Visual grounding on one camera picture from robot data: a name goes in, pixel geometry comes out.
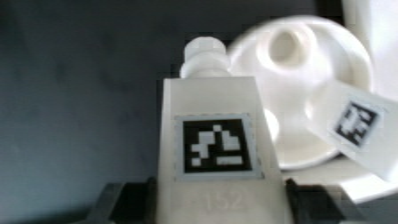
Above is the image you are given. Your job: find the white round stool seat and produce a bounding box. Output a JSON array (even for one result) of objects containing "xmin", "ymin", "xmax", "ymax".
[{"xmin": 227, "ymin": 15, "xmax": 373, "ymax": 170}]

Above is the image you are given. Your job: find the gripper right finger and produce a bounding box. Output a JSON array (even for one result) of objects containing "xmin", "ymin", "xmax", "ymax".
[{"xmin": 286, "ymin": 179, "xmax": 367, "ymax": 224}]

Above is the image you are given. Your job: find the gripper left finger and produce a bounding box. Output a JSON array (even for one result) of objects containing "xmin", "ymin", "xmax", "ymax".
[{"xmin": 71, "ymin": 177, "xmax": 156, "ymax": 224}]

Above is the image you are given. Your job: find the white stool leg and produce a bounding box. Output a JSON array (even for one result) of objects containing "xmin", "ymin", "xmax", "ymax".
[
  {"xmin": 305, "ymin": 81, "xmax": 398, "ymax": 182},
  {"xmin": 154, "ymin": 37, "xmax": 293, "ymax": 224}
]

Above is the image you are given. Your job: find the white U-shaped obstacle fence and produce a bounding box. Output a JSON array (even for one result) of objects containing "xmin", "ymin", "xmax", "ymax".
[{"xmin": 270, "ymin": 0, "xmax": 398, "ymax": 202}]

